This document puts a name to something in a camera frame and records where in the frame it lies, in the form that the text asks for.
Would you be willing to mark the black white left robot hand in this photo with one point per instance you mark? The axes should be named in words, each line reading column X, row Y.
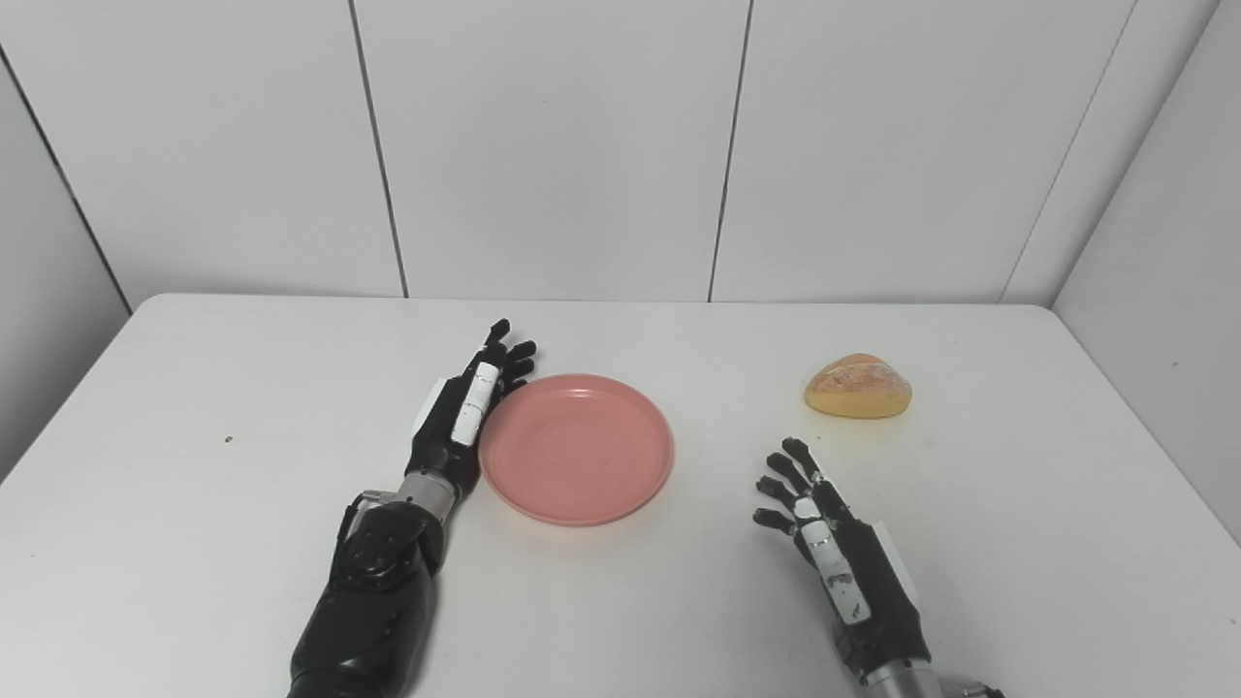
column 441, row 441

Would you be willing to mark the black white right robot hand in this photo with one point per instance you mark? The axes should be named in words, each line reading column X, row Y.
column 877, row 591

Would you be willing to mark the pink round plate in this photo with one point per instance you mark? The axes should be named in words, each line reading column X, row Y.
column 577, row 451

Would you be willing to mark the golden bread roll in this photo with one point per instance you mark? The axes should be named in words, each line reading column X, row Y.
column 858, row 390

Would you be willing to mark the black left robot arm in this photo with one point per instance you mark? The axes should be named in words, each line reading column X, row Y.
column 373, row 601

